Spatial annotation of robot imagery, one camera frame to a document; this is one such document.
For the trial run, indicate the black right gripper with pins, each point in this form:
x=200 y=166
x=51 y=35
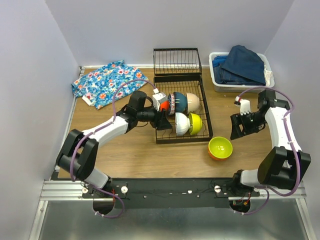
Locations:
x=236 y=119

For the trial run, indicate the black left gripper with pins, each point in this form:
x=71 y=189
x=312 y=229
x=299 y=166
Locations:
x=160 y=122

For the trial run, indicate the blue triangle pattern bowl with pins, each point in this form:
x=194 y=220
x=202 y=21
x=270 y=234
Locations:
x=172 y=104

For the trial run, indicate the white bowl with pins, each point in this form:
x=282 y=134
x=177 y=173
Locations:
x=193 y=102
x=182 y=124

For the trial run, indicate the dark glazed bowl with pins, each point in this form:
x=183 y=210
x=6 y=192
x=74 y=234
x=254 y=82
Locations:
x=180 y=102

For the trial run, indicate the green orange bowl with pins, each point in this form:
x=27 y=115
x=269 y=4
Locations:
x=220 y=148

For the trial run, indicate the yellow-green bowl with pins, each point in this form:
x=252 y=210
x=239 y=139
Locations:
x=196 y=124

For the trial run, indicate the black wire dish rack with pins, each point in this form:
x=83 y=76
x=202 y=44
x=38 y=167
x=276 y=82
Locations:
x=180 y=70

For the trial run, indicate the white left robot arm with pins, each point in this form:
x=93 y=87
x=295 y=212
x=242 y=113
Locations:
x=79 y=151

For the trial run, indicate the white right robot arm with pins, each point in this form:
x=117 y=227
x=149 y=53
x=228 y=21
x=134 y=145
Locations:
x=282 y=170

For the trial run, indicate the white perforated basket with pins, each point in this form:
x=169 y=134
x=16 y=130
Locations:
x=225 y=88

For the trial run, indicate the dark blue jeans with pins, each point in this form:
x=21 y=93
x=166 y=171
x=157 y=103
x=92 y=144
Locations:
x=240 y=67

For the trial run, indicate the blue floral cloth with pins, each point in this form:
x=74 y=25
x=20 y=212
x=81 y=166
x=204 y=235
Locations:
x=100 y=85

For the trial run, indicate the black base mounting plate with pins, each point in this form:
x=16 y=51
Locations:
x=169 y=193

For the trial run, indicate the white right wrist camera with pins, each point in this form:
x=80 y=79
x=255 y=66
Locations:
x=244 y=106

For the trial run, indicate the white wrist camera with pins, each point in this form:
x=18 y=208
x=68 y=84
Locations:
x=244 y=106
x=158 y=98

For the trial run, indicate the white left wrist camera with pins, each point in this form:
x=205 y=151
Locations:
x=158 y=98

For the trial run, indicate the aluminium frame rail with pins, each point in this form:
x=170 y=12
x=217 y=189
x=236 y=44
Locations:
x=65 y=190

